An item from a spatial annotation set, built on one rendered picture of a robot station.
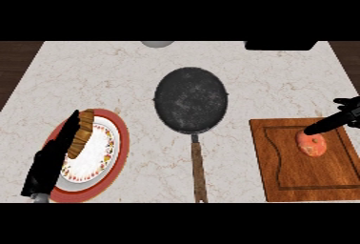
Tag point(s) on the red-rimmed floral plate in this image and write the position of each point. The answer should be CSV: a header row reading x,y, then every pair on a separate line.
x,y
94,158

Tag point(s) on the brown wooden cutting board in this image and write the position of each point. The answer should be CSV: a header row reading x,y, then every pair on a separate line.
x,y
304,168

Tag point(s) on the grey round object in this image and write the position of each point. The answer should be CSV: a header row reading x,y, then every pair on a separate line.
x,y
158,44

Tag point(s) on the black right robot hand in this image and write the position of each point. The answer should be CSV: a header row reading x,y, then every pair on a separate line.
x,y
334,121

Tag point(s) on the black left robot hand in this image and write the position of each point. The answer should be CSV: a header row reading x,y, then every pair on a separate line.
x,y
49,162

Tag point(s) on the black appliance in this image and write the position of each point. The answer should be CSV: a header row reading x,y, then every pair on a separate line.
x,y
281,45

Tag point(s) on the brown croissant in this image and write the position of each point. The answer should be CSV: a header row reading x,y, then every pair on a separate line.
x,y
82,135

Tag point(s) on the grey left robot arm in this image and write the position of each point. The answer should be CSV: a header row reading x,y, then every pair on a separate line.
x,y
40,198

